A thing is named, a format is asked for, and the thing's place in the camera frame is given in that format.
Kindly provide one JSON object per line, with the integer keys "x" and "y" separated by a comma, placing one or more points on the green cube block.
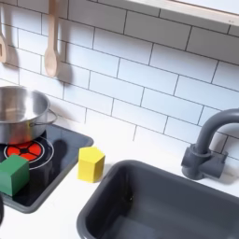
{"x": 13, "y": 174}

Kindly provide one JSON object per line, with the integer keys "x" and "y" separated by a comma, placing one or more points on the yellow hexagonal block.
{"x": 91, "y": 164}

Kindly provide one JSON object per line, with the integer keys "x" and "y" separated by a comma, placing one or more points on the wooden spatula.
{"x": 2, "y": 46}

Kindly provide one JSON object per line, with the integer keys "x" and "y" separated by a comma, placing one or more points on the wooden shelf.
{"x": 199, "y": 9}

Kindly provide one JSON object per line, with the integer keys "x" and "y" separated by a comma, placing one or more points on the wooden spoon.
{"x": 52, "y": 59}

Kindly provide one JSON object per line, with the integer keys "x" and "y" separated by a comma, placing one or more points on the dark grey sink basin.
{"x": 161, "y": 202}

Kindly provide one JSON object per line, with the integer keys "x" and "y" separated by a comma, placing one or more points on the black stove top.
{"x": 59, "y": 149}

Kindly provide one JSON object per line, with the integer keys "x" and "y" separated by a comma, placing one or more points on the dark grey tap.
{"x": 202, "y": 149}

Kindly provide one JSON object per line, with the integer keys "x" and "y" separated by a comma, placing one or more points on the steel pot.
{"x": 18, "y": 109}

